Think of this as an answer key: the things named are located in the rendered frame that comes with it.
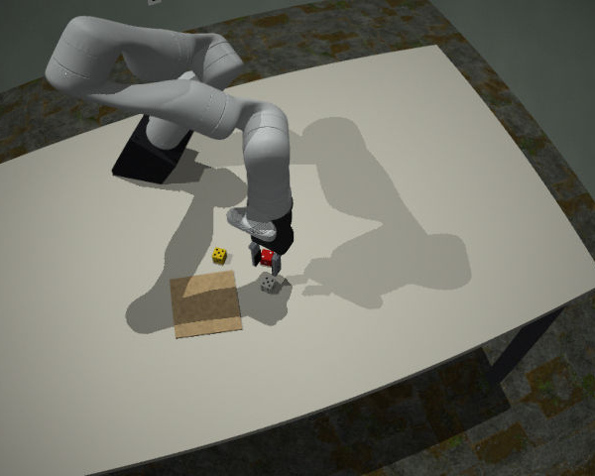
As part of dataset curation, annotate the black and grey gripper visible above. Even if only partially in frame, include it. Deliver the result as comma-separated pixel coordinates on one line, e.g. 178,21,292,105
226,186,294,277

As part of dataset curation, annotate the tan mat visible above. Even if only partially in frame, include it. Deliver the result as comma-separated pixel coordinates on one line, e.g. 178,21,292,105
170,270,242,339

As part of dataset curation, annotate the red die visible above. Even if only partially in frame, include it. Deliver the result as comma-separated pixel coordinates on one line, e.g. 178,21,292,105
260,249,274,267

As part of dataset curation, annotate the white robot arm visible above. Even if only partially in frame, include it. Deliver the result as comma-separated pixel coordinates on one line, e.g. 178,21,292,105
46,16,290,201

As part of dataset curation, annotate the white die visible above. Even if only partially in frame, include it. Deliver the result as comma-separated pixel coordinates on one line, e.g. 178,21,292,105
260,276,277,295

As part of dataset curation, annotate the yellow die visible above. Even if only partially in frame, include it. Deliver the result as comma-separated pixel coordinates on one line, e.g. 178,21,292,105
212,247,227,265

